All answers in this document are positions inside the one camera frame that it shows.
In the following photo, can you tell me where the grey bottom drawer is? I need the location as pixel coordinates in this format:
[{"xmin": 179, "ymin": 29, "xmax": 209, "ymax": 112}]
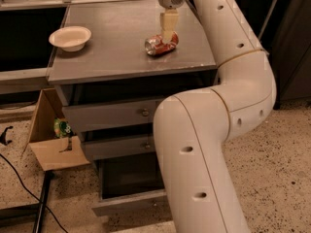
[{"xmin": 92, "ymin": 152, "xmax": 167, "ymax": 216}]

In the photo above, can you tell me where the white bowl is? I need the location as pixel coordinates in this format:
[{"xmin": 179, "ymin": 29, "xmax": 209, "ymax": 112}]
[{"xmin": 49, "ymin": 26, "xmax": 91, "ymax": 52}]

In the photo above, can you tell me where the black floor cable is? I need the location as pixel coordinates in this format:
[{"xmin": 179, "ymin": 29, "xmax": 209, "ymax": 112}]
[{"xmin": 0, "ymin": 125, "xmax": 70, "ymax": 233}]

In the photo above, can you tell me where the grey drawer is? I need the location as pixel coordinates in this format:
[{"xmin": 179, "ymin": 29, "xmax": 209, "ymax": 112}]
[
  {"xmin": 62, "ymin": 99, "xmax": 161, "ymax": 132},
  {"xmin": 92, "ymin": 152, "xmax": 167, "ymax": 216},
  {"xmin": 81, "ymin": 134, "xmax": 155, "ymax": 161}
]

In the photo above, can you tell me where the green chip bag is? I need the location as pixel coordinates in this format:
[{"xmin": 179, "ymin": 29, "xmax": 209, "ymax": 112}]
[{"xmin": 53, "ymin": 118, "xmax": 72, "ymax": 138}]

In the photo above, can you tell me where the grey top drawer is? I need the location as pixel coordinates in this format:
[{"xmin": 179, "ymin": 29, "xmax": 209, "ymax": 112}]
[{"xmin": 62, "ymin": 99, "xmax": 161, "ymax": 132}]

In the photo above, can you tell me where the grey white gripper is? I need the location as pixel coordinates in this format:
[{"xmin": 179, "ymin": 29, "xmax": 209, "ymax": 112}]
[{"xmin": 157, "ymin": 0, "xmax": 186, "ymax": 43}]

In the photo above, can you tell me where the red coke can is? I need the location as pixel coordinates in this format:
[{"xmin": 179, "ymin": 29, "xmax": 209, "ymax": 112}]
[{"xmin": 145, "ymin": 32, "xmax": 179, "ymax": 56}]

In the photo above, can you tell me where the black metal floor stand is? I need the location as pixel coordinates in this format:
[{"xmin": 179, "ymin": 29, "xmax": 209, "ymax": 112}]
[{"xmin": 0, "ymin": 171, "xmax": 53, "ymax": 233}]

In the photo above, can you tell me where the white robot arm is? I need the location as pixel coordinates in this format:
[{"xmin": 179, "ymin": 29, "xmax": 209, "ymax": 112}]
[{"xmin": 154, "ymin": 0, "xmax": 276, "ymax": 233}]

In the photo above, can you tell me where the cardboard box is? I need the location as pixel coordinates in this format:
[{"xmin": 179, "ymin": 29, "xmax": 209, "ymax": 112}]
[{"xmin": 28, "ymin": 88, "xmax": 88, "ymax": 171}]

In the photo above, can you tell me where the diagonal metal rod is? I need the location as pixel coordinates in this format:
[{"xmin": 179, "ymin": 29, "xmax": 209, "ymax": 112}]
[{"xmin": 258, "ymin": 0, "xmax": 278, "ymax": 42}]

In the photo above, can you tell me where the grey middle drawer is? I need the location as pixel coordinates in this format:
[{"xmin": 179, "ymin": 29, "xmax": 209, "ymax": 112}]
[{"xmin": 81, "ymin": 134, "xmax": 155, "ymax": 161}]

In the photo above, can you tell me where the dark grey cabinet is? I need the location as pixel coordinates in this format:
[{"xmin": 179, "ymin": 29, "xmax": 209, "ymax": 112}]
[{"xmin": 271, "ymin": 0, "xmax": 311, "ymax": 109}]

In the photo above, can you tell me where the grey drawer cabinet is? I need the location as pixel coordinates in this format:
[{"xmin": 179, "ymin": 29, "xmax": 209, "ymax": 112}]
[{"xmin": 48, "ymin": 0, "xmax": 222, "ymax": 217}]

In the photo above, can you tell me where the grey metal rail frame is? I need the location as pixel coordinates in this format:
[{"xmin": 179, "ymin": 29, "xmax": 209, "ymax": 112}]
[{"xmin": 0, "ymin": 0, "xmax": 286, "ymax": 95}]

